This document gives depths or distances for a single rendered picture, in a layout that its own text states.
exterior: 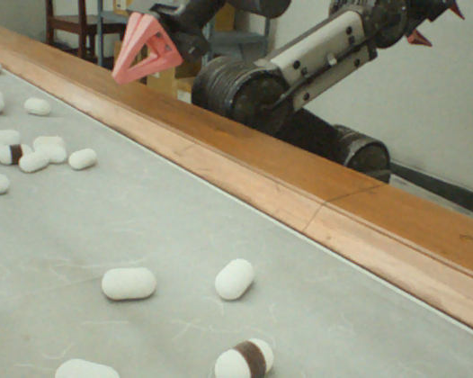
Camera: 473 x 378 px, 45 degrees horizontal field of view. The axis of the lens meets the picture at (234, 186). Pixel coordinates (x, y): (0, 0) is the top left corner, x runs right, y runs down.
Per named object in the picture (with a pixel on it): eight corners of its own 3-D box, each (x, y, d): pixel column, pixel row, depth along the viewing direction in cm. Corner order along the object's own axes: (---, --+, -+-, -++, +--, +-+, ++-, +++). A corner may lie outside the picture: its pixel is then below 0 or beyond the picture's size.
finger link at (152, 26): (108, 62, 61) (166, 4, 63) (79, 50, 66) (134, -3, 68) (143, 105, 65) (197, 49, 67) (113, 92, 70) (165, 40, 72)
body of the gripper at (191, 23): (173, 15, 61) (218, -30, 62) (127, 4, 68) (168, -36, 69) (202, 60, 65) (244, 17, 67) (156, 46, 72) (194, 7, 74)
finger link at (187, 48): (119, 67, 59) (179, 6, 61) (88, 54, 64) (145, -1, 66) (154, 111, 64) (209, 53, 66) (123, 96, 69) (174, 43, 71)
